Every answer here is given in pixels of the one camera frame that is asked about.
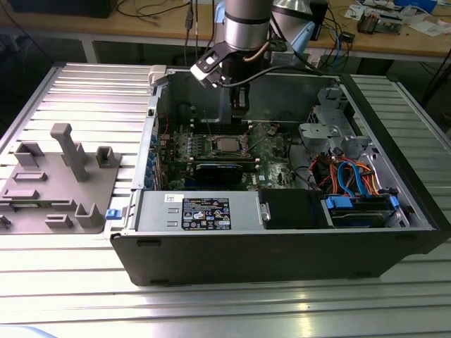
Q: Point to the blue case latch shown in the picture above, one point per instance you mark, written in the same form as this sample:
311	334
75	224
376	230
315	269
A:
112	214

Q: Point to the black drive cover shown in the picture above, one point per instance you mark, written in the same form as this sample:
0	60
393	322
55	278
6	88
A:
292	207

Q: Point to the pale grey case latch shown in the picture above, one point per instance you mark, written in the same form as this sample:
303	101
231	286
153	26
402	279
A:
156	74

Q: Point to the tall black box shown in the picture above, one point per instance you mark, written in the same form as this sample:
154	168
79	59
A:
320	21

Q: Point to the open black PC case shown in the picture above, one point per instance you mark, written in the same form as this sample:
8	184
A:
246	260

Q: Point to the thin metal locking lever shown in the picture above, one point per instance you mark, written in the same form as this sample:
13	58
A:
209	131

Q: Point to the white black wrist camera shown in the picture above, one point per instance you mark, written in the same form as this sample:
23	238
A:
206	67

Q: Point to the green motherboard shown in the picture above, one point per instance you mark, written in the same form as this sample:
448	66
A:
271	172

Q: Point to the grey power supply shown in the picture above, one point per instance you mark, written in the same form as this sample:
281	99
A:
158	211

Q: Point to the black graphics card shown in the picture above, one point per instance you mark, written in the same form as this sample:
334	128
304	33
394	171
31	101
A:
222	172

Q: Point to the wide black box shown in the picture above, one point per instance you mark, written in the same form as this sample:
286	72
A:
60	7

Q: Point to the hard disk in blue carrier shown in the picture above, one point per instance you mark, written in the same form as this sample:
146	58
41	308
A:
338	204

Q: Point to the grey metal disk bay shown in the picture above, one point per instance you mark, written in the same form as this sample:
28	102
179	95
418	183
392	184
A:
317	130

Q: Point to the CPU socket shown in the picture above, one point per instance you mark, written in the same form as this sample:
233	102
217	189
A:
213	148

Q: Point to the round coin battery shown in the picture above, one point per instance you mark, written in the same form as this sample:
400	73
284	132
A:
271	131

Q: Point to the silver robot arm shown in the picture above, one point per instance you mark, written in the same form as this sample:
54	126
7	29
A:
243	28

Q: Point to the small black device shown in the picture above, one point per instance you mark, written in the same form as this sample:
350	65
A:
347	37

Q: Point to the wooden desk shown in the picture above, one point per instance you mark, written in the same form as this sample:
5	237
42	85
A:
123	28

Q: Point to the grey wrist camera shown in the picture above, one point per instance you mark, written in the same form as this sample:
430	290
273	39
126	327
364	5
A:
282	58

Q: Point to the metal CPU cooler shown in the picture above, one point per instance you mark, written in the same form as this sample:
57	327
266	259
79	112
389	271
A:
368	23

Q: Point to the grey parts rack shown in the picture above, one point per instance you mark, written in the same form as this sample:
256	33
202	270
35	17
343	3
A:
53	197

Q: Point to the white papers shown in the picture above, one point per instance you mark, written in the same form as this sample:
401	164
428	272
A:
428	28

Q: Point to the small electronics module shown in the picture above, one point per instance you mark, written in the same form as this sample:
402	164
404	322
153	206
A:
391	24

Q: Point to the silver green CPU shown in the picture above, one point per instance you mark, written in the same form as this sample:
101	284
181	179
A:
225	142

